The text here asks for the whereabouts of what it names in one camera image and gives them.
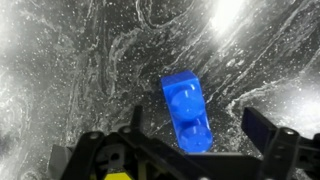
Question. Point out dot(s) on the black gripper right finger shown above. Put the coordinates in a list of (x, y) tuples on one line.
[(258, 128)]

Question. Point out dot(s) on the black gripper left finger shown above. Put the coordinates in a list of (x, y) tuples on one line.
[(137, 118)]

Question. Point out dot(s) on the blue two-stud Lego brick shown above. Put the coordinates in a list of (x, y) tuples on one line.
[(186, 105)]

